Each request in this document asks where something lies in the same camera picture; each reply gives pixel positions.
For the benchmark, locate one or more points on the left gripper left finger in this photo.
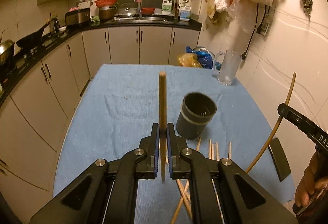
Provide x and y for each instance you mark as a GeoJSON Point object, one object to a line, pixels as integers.
{"type": "Point", "coordinates": [106, 191]}

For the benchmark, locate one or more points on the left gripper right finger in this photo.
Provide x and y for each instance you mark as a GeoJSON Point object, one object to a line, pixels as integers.
{"type": "Point", "coordinates": [220, 191]}

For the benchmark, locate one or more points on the person right hand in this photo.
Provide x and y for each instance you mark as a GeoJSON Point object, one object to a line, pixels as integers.
{"type": "Point", "coordinates": [308, 184]}

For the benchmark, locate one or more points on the blue towel table mat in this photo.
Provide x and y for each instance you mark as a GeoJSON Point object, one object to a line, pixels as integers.
{"type": "Point", "coordinates": [120, 106]}

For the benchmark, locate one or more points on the dark utensil holder cup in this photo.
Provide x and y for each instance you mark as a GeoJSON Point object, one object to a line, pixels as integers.
{"type": "Point", "coordinates": [197, 110]}

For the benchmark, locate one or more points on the clear glass mug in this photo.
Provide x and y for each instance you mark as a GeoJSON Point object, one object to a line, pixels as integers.
{"type": "Point", "coordinates": [225, 66]}

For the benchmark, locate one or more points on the blue plastic bag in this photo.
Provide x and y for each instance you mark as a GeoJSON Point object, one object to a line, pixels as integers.
{"type": "Point", "coordinates": [204, 56]}

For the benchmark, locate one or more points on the yellow plastic bag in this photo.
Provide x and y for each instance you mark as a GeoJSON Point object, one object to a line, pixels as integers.
{"type": "Point", "coordinates": [188, 60]}

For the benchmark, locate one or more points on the black wok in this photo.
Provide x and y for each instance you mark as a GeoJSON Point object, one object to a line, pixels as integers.
{"type": "Point", "coordinates": [34, 39]}

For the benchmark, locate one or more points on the steel lidded pot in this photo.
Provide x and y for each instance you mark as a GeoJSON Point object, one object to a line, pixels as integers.
{"type": "Point", "coordinates": [7, 53]}

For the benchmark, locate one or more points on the electric kettle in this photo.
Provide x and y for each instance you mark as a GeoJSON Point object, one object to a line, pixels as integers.
{"type": "Point", "coordinates": [54, 25]}

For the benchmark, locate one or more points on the blue label bottle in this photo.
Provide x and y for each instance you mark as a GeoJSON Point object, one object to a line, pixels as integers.
{"type": "Point", "coordinates": [185, 13]}

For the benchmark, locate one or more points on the glass pot lid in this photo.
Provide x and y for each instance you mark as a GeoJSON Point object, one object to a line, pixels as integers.
{"type": "Point", "coordinates": [128, 9]}

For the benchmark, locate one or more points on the red bowl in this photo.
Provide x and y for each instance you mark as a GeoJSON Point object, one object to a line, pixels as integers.
{"type": "Point", "coordinates": [148, 11]}

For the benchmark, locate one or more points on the red basin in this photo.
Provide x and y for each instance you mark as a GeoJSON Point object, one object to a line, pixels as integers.
{"type": "Point", "coordinates": [103, 3]}

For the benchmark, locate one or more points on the green label detergent jug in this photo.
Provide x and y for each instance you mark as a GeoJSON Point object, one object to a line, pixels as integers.
{"type": "Point", "coordinates": [166, 7]}

